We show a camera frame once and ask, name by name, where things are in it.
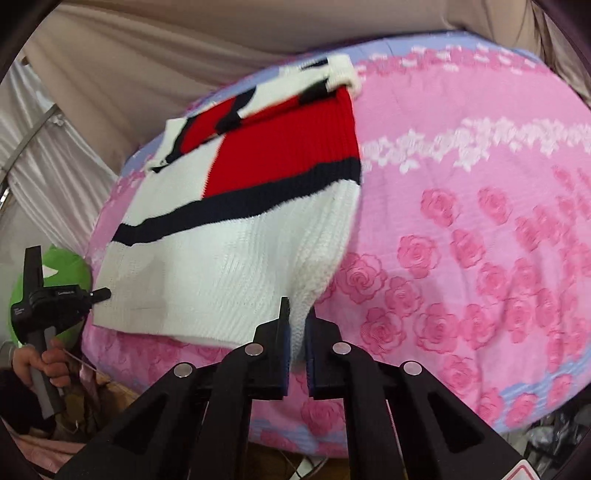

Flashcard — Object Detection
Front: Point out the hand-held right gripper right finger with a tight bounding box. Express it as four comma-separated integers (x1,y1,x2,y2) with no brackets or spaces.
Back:
305,307,527,480

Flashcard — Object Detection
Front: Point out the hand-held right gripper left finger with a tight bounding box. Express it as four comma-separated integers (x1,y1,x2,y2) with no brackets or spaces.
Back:
55,296,291,480

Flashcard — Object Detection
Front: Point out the white red navy knit sweater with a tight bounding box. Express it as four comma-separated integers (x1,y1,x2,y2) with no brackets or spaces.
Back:
92,54,363,349

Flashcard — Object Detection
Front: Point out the person's left hand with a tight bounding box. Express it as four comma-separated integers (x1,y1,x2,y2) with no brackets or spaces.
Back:
11,339,75,392

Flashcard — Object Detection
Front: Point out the green plush toy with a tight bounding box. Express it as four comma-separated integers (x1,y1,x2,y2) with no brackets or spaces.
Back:
9,244,93,347

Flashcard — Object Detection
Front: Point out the white pleated curtain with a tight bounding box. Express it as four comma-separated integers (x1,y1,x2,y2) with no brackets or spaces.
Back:
0,55,118,259

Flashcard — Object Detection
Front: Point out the pink cloth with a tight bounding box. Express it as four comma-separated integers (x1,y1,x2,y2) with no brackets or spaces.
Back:
14,431,88,476

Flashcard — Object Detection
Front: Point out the grey metal pole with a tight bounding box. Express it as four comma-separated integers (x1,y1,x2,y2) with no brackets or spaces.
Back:
0,104,62,178

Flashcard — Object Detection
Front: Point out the pink floral blanket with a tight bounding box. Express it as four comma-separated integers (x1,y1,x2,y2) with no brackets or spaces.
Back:
81,32,591,457

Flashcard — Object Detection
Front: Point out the beige padded headboard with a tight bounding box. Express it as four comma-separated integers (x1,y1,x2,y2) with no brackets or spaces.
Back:
23,0,591,162

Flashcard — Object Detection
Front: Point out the grey crumpled cloth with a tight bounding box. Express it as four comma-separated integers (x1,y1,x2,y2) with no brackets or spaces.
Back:
503,406,588,468

